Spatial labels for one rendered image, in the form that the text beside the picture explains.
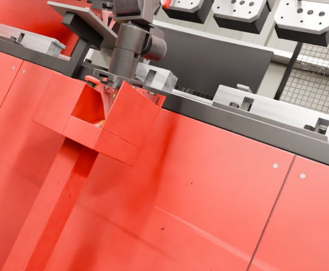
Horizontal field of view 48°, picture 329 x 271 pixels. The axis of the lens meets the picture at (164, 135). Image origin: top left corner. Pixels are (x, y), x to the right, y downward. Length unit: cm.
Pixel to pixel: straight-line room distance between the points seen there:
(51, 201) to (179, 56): 118
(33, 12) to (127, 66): 140
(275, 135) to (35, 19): 158
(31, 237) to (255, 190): 49
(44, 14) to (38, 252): 154
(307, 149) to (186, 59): 109
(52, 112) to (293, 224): 56
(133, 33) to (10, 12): 134
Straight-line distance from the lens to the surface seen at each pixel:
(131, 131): 81
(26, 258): 88
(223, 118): 91
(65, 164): 84
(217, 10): 119
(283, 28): 112
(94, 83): 88
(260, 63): 169
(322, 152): 84
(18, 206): 121
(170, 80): 118
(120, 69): 79
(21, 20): 211
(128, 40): 79
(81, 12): 113
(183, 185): 90
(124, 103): 77
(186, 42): 187
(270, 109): 101
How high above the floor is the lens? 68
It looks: 5 degrees up
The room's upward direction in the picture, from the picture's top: 24 degrees clockwise
